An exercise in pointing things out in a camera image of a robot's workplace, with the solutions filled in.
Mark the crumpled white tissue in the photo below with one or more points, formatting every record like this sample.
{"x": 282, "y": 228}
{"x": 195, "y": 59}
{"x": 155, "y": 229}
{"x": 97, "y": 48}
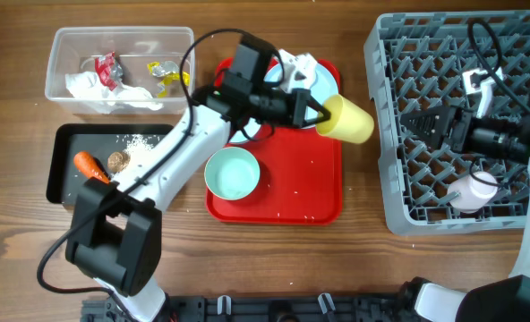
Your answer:
{"x": 86, "y": 86}

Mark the clear plastic waste bin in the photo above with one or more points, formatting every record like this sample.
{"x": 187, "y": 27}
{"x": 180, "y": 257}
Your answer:
{"x": 75, "y": 49}

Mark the red foil wrapper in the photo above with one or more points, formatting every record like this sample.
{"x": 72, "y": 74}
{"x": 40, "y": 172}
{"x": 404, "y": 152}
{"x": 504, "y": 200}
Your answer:
{"x": 110, "y": 72}

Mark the brown walnut shell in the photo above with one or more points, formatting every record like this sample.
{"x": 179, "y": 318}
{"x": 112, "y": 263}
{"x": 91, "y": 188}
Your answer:
{"x": 118, "y": 161}

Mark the grey dishwasher rack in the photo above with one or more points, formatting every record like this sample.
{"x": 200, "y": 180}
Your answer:
{"x": 414, "y": 61}

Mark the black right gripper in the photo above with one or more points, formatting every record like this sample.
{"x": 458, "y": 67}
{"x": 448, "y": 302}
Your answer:
{"x": 443, "y": 115}

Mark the yellow foil wrapper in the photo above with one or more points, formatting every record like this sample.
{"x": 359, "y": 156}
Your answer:
{"x": 167, "y": 72}

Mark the small light blue bowl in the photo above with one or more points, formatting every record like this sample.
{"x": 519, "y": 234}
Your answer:
{"x": 248, "y": 132}

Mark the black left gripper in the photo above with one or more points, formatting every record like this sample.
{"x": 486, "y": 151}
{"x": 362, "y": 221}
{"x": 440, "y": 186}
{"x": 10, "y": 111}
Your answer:
{"x": 300, "y": 107}

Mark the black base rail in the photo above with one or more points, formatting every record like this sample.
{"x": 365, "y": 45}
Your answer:
{"x": 324, "y": 307}

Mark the yellow plastic cup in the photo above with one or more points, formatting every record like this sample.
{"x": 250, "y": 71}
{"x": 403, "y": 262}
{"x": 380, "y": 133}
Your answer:
{"x": 348, "y": 122}

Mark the white rice pile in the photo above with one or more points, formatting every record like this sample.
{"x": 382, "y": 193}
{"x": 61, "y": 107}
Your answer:
{"x": 138, "y": 147}

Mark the large light blue plate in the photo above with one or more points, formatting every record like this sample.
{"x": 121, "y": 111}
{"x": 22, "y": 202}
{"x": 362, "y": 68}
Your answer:
{"x": 324, "y": 87}

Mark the green bowl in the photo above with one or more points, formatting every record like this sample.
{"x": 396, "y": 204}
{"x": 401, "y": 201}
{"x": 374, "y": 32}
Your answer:
{"x": 232, "y": 173}

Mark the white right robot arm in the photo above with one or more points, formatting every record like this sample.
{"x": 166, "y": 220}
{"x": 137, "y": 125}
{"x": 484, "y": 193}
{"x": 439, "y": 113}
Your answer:
{"x": 508, "y": 299}

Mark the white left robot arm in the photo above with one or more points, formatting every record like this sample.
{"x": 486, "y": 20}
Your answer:
{"x": 115, "y": 235}

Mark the pink plastic cup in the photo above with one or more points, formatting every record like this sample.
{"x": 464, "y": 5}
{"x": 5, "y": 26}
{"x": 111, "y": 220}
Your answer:
{"x": 472, "y": 194}

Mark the red plastic tray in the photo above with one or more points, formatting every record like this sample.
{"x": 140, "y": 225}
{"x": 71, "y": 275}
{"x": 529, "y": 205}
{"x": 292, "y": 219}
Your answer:
{"x": 301, "y": 181}

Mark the orange carrot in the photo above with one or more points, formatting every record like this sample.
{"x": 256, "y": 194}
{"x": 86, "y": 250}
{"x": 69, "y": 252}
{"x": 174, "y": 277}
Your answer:
{"x": 87, "y": 165}

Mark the black rectangular tray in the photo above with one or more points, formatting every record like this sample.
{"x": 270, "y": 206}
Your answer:
{"x": 100, "y": 140}

